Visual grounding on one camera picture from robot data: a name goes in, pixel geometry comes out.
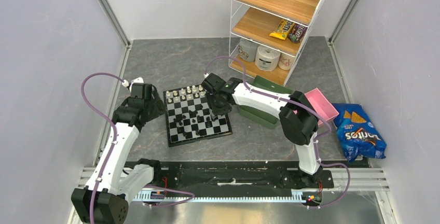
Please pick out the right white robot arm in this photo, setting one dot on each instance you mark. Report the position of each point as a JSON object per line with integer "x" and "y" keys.
{"x": 297, "y": 117}

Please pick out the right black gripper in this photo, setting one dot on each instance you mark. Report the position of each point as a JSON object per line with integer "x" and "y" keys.
{"x": 214, "y": 110}

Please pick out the blue Doritos chip bag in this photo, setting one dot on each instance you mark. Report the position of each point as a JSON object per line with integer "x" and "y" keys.
{"x": 356, "y": 133}

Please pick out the yellow M&M candy bag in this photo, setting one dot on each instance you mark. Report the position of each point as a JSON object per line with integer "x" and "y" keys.
{"x": 283, "y": 29}

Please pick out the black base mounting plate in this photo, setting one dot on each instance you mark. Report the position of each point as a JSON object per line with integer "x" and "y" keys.
{"x": 236, "y": 178}

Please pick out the black white chessboard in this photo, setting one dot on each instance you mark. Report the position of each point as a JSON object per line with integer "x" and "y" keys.
{"x": 188, "y": 117}

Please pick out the white wire wooden shelf unit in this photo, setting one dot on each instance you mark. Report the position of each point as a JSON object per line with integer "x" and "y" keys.
{"x": 254, "y": 20}

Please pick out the grey mug with drawing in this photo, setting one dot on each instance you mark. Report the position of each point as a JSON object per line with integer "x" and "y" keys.
{"x": 247, "y": 50}

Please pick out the pink square tray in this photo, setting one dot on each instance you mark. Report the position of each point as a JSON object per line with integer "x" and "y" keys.
{"x": 322, "y": 105}

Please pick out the green square tray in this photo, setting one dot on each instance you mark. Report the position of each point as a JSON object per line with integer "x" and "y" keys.
{"x": 267, "y": 120}

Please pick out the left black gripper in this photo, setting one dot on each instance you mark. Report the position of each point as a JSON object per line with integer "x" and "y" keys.
{"x": 159, "y": 108}

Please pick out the white toilet paper roll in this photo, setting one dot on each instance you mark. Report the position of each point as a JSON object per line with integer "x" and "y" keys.
{"x": 266, "y": 58}

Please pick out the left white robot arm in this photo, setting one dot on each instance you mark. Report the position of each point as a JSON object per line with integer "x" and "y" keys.
{"x": 106, "y": 196}

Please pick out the brown M&M candy bag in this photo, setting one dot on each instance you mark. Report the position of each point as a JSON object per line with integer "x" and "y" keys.
{"x": 297, "y": 33}

